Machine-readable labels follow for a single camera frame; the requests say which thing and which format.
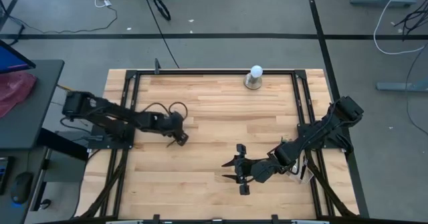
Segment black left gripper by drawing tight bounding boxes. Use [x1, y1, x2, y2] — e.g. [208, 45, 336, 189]
[158, 112, 189, 147]

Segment white floor cable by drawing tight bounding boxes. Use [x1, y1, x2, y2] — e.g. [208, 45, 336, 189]
[373, 0, 426, 55]

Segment black aluminium frame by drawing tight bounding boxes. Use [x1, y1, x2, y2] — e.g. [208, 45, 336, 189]
[75, 68, 360, 220]

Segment thin black floor cable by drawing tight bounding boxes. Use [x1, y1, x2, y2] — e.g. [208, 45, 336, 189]
[0, 0, 118, 34]
[405, 45, 428, 136]

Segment grey side desk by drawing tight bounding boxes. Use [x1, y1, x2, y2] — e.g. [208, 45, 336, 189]
[0, 59, 65, 151]

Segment black coiled cable loop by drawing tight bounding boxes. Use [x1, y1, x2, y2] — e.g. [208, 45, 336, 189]
[152, 0, 172, 21]

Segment clear plastic container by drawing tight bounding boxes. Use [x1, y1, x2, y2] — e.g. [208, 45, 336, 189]
[288, 155, 315, 185]

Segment silver desk leg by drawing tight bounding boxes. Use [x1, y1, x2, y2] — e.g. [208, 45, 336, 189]
[31, 146, 53, 212]

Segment pink cloth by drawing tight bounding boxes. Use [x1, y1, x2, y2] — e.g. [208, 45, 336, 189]
[0, 72, 37, 118]

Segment black computer mouse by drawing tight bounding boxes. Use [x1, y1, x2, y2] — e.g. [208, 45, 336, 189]
[11, 171, 34, 205]

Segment blue screen monitor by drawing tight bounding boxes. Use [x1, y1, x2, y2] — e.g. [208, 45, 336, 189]
[0, 39, 37, 74]

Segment long black floor cable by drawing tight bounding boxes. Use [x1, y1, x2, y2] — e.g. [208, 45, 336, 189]
[142, 0, 181, 70]

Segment black cable bundle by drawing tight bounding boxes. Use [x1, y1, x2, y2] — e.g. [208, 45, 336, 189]
[393, 6, 428, 36]

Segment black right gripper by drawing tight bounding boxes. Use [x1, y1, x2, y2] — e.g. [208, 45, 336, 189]
[222, 144, 276, 196]

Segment white bulb lamp metal base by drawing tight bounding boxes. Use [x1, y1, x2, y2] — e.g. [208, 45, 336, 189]
[243, 65, 264, 90]

